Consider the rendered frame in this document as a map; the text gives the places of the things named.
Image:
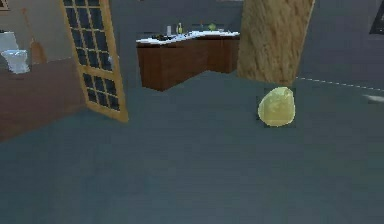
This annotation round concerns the white toilet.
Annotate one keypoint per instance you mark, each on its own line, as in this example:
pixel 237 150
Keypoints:
pixel 15 60

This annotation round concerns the green bottle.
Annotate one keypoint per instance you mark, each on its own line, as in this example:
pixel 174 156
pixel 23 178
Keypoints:
pixel 180 28

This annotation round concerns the brown cabinet with white worktop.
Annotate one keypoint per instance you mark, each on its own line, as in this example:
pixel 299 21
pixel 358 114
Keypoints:
pixel 186 58

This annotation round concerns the plain wooden room door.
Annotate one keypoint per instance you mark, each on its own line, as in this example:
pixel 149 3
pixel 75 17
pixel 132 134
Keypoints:
pixel 273 40

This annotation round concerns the green apple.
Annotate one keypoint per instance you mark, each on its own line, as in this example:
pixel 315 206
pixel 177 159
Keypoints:
pixel 212 26

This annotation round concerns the wooden glass-paned room door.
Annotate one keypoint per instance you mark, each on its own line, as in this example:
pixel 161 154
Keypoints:
pixel 96 60

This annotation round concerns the brown framed wall picture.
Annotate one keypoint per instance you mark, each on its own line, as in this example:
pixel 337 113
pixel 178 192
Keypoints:
pixel 3 4

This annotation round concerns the black pan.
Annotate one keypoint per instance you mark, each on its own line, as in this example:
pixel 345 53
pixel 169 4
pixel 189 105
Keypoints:
pixel 162 37

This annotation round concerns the yellow-green round lump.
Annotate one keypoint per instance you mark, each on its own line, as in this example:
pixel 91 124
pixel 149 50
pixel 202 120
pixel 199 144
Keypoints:
pixel 276 107

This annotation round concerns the white cup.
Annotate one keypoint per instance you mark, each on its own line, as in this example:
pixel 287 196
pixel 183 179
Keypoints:
pixel 169 30

